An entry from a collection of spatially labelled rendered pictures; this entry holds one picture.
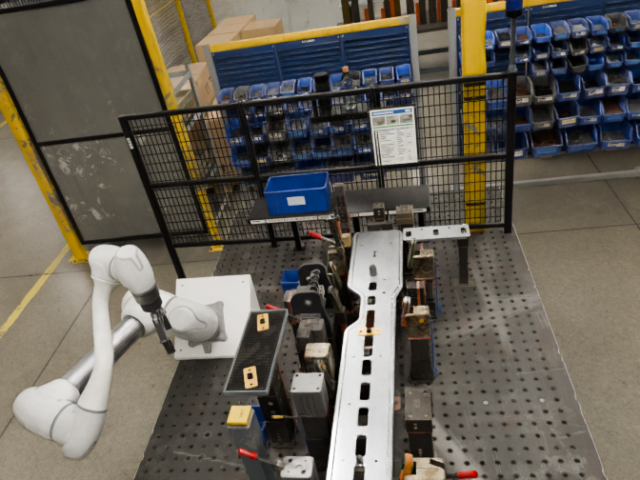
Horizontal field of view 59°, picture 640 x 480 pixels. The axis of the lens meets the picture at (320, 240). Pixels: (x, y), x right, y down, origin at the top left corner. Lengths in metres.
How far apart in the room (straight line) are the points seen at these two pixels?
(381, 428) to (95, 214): 3.51
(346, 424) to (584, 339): 2.00
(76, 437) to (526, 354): 1.67
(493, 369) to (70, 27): 3.31
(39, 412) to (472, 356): 1.60
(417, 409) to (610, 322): 2.06
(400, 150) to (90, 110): 2.41
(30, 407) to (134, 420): 1.40
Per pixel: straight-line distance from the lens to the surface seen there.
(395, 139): 2.76
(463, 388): 2.29
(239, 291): 2.56
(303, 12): 8.72
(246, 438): 1.74
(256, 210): 2.89
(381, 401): 1.86
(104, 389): 2.06
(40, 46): 4.37
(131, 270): 1.95
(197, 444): 2.31
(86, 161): 4.61
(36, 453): 3.68
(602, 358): 3.45
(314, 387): 1.79
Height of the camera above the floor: 2.43
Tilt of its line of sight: 33 degrees down
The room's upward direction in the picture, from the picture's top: 11 degrees counter-clockwise
